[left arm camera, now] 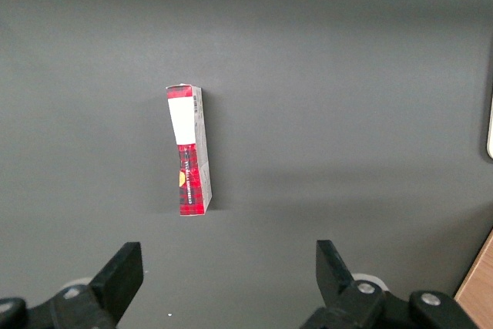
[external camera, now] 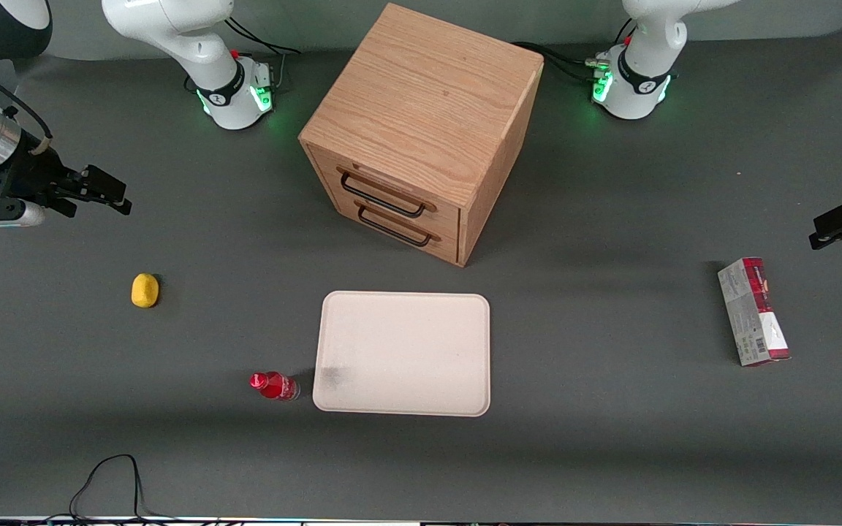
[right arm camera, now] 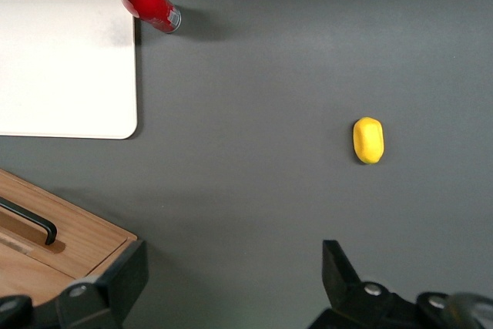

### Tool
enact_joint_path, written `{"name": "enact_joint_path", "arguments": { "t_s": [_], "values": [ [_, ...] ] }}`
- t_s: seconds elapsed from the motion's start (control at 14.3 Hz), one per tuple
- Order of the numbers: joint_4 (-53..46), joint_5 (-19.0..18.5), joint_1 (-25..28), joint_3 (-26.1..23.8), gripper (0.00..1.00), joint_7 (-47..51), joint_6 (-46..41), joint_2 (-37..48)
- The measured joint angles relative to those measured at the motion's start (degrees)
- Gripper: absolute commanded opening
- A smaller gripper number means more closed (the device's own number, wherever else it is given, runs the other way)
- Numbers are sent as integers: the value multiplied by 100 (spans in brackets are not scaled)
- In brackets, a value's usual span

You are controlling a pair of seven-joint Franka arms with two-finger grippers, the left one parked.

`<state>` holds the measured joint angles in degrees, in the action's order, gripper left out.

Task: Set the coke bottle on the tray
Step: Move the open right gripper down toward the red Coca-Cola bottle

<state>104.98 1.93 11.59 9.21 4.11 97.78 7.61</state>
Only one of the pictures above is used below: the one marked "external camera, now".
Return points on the red coke bottle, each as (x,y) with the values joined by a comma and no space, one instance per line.
(275,386)

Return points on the wooden drawer front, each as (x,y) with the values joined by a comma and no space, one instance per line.
(340,201)
(322,166)

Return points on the yellow lemon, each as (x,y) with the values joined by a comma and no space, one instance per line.
(145,291)

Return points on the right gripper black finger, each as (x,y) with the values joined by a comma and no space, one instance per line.
(99,186)

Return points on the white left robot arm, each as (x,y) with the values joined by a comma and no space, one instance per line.
(640,95)

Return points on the oak wooden drawer cabinet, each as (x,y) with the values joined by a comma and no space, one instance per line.
(428,95)

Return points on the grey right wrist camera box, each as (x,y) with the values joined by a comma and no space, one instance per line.
(30,214)

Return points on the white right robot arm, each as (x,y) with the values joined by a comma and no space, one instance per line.
(202,44)

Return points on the beige rectangular tray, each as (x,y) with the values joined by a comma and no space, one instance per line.
(406,351)

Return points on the red tartan grey carton box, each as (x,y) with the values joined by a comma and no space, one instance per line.
(753,314)

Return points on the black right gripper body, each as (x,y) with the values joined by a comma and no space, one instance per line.
(32,175)

